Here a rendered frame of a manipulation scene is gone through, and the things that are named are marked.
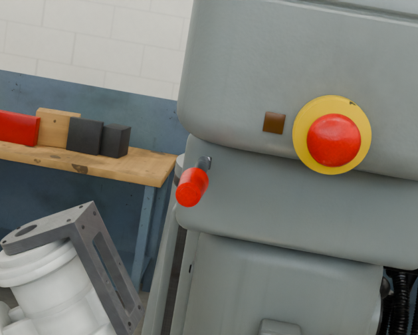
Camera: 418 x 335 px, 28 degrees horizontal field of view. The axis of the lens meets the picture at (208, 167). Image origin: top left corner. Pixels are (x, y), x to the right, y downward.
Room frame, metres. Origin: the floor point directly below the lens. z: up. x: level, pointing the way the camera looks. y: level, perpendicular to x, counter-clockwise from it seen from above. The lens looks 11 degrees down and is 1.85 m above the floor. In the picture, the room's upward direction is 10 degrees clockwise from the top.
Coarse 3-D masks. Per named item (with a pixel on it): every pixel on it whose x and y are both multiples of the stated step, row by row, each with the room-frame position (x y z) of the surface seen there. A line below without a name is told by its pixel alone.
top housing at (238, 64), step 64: (256, 0) 0.66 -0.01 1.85; (320, 0) 0.65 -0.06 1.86; (384, 0) 0.65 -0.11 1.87; (192, 64) 0.68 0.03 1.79; (256, 64) 0.66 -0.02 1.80; (320, 64) 0.65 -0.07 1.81; (384, 64) 0.65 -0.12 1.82; (192, 128) 0.68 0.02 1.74; (256, 128) 0.66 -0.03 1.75; (384, 128) 0.65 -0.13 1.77
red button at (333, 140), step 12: (324, 120) 0.61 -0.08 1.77; (336, 120) 0.61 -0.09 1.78; (348, 120) 0.61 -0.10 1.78; (312, 132) 0.61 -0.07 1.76; (324, 132) 0.60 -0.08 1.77; (336, 132) 0.60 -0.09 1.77; (348, 132) 0.60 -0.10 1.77; (312, 144) 0.61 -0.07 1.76; (324, 144) 0.60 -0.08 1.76; (336, 144) 0.60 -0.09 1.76; (348, 144) 0.60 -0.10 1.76; (360, 144) 0.61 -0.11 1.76; (312, 156) 0.61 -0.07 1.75; (324, 156) 0.60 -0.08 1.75; (336, 156) 0.60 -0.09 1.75; (348, 156) 0.60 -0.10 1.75
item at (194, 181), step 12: (204, 156) 0.75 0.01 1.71; (192, 168) 0.66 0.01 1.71; (204, 168) 0.70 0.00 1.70; (180, 180) 0.64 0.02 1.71; (192, 180) 0.62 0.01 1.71; (204, 180) 0.65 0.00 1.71; (180, 192) 0.61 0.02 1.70; (192, 192) 0.61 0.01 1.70; (204, 192) 0.64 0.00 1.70; (180, 204) 0.62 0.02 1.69; (192, 204) 0.61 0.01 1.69
